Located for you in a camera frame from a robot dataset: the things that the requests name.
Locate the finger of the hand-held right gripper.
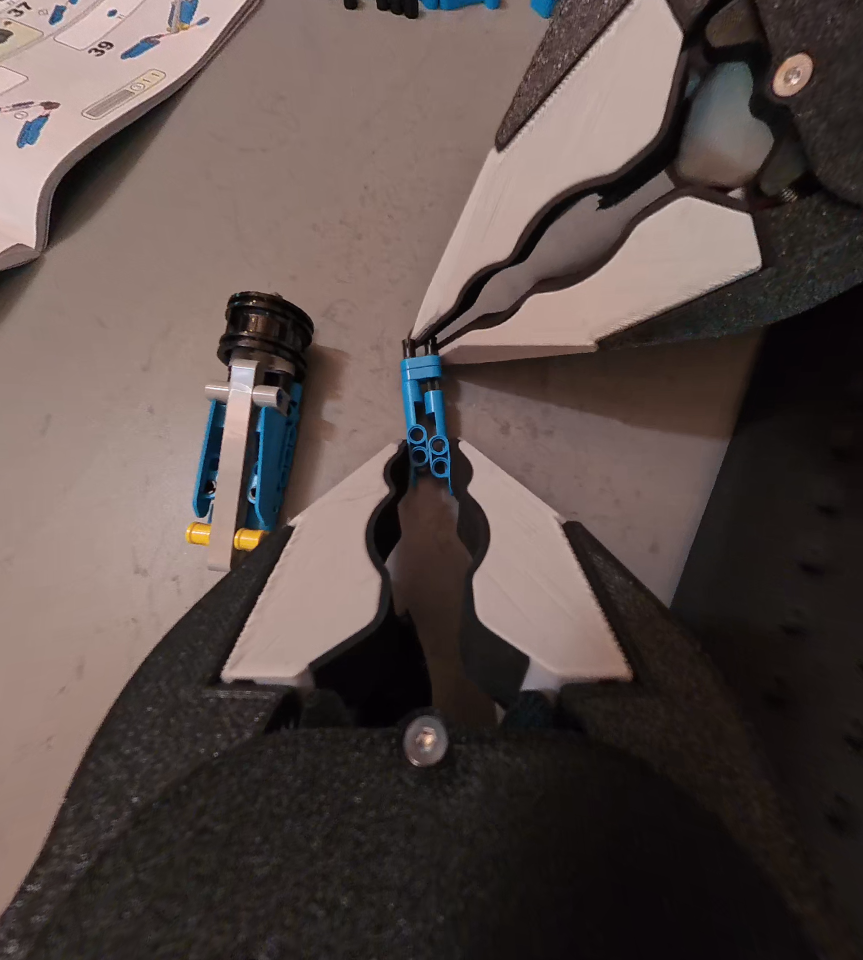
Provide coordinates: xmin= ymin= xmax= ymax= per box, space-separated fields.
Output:
xmin=407 ymin=0 xmax=695 ymax=346
xmin=431 ymin=187 xmax=766 ymax=367

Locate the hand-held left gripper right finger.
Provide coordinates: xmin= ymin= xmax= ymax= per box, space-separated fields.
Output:
xmin=450 ymin=438 xmax=635 ymax=706

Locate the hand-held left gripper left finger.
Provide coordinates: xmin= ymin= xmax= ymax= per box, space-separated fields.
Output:
xmin=218 ymin=441 xmax=410 ymax=690

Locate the grey desk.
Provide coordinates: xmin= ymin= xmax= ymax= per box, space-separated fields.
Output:
xmin=0 ymin=0 xmax=766 ymax=960

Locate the pile of small brick parts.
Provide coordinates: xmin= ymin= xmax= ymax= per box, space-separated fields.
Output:
xmin=340 ymin=0 xmax=556 ymax=19

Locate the black studded floor mat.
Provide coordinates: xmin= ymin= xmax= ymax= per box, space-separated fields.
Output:
xmin=670 ymin=255 xmax=863 ymax=960

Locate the blue brick assembly with wheel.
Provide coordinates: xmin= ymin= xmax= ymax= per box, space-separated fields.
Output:
xmin=184 ymin=289 xmax=316 ymax=574

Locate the open instruction booklet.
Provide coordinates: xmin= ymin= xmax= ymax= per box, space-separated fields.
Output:
xmin=0 ymin=0 xmax=264 ymax=305

